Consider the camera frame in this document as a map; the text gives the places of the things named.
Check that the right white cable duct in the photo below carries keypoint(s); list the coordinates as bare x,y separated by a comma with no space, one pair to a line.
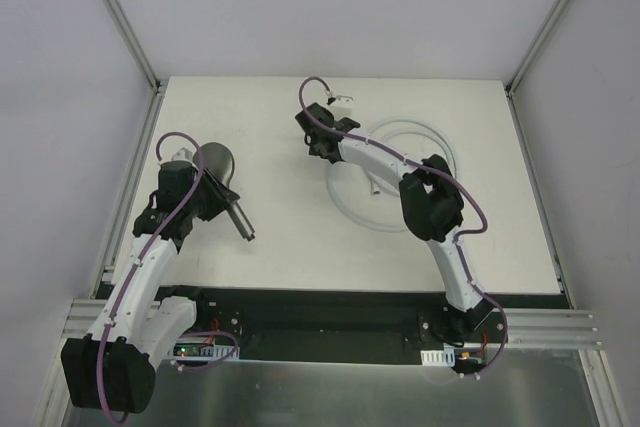
438,358

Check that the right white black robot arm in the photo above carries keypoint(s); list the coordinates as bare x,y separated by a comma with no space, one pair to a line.
431,202

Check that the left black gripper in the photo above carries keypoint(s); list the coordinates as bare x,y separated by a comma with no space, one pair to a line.
218,189

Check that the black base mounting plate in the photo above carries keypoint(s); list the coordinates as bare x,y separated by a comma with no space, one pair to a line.
387,328

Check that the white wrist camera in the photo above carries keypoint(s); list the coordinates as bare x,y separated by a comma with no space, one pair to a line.
340,105
183,154

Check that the grey shower head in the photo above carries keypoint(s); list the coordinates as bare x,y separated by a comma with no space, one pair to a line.
219,159

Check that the left white cable duct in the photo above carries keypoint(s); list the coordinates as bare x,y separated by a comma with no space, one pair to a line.
192,352

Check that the left aluminium frame post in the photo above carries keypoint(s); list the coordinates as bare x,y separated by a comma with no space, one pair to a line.
132,43

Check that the aluminium frame post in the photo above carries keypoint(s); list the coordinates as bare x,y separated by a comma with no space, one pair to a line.
543,35
132,43

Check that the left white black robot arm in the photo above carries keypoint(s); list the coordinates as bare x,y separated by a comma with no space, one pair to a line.
113,366

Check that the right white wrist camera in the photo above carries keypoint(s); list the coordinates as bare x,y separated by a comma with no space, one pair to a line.
340,105

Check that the white cable duct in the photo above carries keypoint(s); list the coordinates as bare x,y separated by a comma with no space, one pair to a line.
438,358
192,352

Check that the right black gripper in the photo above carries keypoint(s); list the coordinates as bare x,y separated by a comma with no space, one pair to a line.
319,142

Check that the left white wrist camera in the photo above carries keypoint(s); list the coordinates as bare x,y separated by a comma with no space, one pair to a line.
183,154

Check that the right aluminium frame post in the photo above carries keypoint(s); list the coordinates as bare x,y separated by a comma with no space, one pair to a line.
543,35

